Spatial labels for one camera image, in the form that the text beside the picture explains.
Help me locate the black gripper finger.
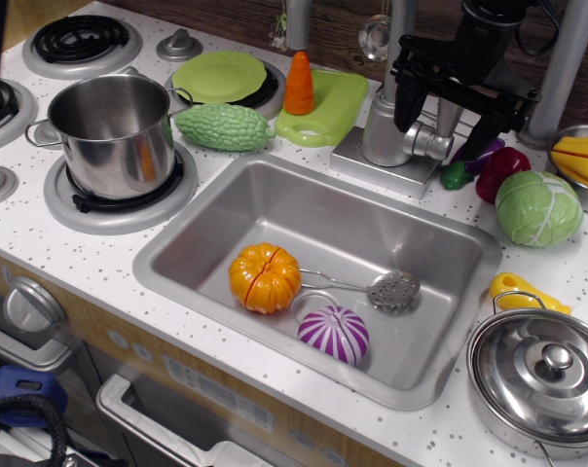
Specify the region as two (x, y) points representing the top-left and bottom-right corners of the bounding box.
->
(460, 110), (524, 162)
(394, 75), (427, 132)

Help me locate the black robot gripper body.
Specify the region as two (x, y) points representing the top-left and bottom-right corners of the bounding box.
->
(392, 34), (541, 115)

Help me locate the silver faucet lever handle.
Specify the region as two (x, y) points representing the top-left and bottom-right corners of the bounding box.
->
(436, 98), (463, 139)

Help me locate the red toy bell pepper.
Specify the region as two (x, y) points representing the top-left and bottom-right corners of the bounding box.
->
(475, 147), (532, 204)

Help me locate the purple toy eggplant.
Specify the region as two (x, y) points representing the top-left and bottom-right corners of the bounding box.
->
(439, 138), (505, 191)

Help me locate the silver toy faucet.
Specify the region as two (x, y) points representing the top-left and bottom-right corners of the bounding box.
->
(330, 1), (462, 199)

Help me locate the hanging clear ladle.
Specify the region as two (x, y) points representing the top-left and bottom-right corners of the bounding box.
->
(358, 1), (391, 61)

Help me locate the green toy cabbage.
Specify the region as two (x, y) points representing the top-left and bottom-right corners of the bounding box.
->
(495, 170), (583, 248)

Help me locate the yellow toy fruit in bowl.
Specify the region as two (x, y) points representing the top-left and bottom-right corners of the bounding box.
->
(551, 136), (588, 187)

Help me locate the orange toy carrot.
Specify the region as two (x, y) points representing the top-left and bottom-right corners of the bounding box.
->
(283, 51), (314, 115)

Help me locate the steel bowl at right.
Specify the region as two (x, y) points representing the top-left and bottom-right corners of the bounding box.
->
(547, 125), (588, 212)

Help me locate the back right stove burner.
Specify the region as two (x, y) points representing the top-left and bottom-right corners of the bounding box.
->
(164, 58), (288, 122)

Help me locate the stove burner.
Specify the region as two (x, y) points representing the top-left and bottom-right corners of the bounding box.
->
(164, 58), (288, 122)
(22, 15), (142, 80)
(0, 79), (37, 148)
(44, 142), (198, 235)

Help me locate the green plastic plate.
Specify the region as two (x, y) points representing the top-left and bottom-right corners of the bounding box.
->
(172, 51), (268, 103)

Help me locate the metal slotted skimmer spoon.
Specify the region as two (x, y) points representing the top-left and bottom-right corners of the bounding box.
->
(300, 269), (421, 309)

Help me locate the green bitter melon toy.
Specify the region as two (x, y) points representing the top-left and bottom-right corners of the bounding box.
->
(173, 103), (276, 152)

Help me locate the grey stove knob top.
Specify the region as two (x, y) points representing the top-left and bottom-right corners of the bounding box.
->
(156, 28), (203, 62)

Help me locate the orange toy pumpkin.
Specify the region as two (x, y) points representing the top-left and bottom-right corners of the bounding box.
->
(229, 242), (302, 314)

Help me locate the silver sink basin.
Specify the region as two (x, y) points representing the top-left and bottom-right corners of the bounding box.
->
(133, 155), (502, 410)

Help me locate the purple striped toy onion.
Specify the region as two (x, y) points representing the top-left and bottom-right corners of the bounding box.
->
(297, 305), (370, 366)

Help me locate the steel pot with lid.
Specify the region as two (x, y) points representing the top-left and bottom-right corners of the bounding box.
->
(466, 305), (588, 466)

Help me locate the steel pot on burner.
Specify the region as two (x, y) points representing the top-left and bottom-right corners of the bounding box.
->
(24, 73), (193, 200)

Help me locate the back left stove burner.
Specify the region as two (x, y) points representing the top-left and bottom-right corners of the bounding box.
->
(22, 15), (142, 80)

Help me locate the front right stove burner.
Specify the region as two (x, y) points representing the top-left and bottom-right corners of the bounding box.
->
(44, 142), (198, 235)

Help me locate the front left stove burner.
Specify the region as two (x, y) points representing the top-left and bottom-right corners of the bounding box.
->
(0, 79), (37, 148)

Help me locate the grey oven dial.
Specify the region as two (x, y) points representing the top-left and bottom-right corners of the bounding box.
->
(3, 276), (69, 349)

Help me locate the blue clamp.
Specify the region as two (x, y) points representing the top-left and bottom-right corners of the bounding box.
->
(0, 366), (68, 435)

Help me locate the grey support post right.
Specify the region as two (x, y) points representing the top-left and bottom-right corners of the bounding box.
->
(518, 0), (588, 150)

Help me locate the grey support post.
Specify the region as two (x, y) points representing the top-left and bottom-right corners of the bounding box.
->
(518, 0), (588, 150)
(285, 0), (312, 51)

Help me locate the grey support post middle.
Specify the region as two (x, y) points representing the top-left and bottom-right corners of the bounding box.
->
(285, 0), (312, 51)

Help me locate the oven door handle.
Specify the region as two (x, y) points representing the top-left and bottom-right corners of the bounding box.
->
(96, 374), (270, 466)

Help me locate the black braided cable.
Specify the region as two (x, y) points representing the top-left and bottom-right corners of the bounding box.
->
(0, 393), (71, 467)

